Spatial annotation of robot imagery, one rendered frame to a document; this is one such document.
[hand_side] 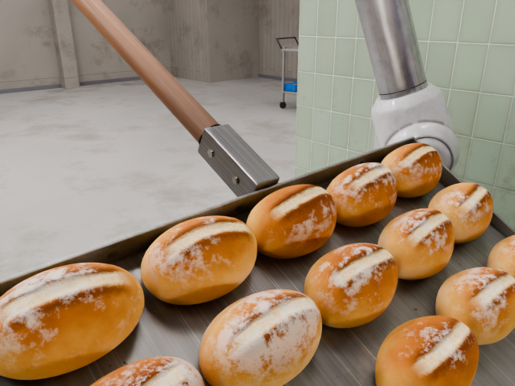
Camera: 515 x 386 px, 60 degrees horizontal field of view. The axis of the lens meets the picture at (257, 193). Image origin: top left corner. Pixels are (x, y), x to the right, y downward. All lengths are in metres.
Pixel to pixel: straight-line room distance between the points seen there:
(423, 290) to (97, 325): 0.30
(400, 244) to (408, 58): 0.61
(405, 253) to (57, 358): 0.30
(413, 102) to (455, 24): 0.73
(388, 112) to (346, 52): 0.94
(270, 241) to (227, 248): 0.06
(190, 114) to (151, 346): 0.25
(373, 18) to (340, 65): 0.95
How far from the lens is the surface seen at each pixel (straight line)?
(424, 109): 0.98
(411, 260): 0.44
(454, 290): 0.44
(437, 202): 0.54
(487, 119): 1.65
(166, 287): 0.33
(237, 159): 0.43
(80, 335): 0.29
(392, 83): 0.99
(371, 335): 0.40
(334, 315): 0.36
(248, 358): 0.29
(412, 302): 0.45
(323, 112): 2.00
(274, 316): 0.30
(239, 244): 0.34
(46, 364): 0.30
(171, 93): 0.51
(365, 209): 0.46
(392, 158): 0.55
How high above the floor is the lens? 1.43
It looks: 22 degrees down
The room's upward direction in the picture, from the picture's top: straight up
